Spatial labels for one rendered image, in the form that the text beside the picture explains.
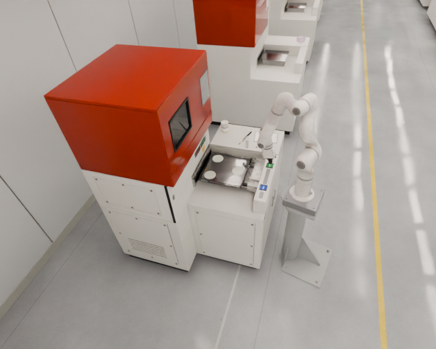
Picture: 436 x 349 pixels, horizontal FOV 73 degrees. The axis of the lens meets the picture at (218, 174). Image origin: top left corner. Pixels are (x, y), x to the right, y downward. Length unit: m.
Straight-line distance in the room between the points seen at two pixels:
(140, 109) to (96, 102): 0.28
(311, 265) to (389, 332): 0.77
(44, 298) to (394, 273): 3.23
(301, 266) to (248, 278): 0.52
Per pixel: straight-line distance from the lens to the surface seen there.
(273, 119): 2.15
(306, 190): 2.33
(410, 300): 3.22
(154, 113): 1.65
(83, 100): 1.90
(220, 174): 2.51
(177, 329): 2.83
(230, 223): 2.42
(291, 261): 3.06
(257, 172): 2.55
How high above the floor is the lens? 2.64
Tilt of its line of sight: 44 degrees down
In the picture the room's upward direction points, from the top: 5 degrees counter-clockwise
